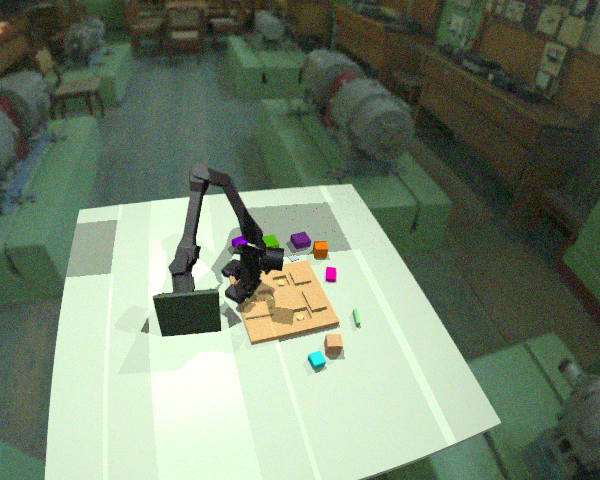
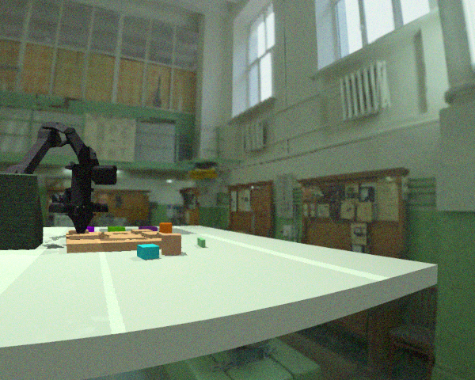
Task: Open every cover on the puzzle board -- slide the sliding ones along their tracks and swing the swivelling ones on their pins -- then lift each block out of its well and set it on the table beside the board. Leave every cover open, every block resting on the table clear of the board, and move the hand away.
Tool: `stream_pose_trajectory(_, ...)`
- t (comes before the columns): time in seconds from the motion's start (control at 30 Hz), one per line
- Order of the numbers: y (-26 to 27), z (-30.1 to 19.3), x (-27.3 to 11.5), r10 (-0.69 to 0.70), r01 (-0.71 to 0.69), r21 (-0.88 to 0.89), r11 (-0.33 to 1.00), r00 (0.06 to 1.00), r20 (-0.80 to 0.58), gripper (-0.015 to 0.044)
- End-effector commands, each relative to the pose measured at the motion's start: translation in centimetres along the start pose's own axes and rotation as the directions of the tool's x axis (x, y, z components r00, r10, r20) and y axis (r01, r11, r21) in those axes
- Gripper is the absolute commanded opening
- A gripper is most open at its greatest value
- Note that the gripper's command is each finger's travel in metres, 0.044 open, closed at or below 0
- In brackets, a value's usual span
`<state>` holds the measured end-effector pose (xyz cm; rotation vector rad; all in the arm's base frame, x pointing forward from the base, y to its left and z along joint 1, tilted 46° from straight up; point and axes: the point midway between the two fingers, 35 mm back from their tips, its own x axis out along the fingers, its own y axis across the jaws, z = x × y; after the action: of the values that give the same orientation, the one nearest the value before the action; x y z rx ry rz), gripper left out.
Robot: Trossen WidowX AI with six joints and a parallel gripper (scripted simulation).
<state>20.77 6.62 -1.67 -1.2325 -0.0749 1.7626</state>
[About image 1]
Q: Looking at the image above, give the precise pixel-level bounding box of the teal cube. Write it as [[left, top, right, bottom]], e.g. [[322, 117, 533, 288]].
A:
[[308, 351, 326, 370]]

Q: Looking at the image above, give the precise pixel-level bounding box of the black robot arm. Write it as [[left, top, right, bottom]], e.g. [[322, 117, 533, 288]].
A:
[[168, 163, 284, 293]]

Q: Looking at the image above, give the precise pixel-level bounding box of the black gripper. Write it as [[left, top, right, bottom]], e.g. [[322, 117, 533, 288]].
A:
[[225, 259, 271, 304]]

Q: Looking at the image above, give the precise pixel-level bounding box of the magenta rectangular block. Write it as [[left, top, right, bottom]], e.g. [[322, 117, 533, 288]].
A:
[[326, 267, 336, 283]]

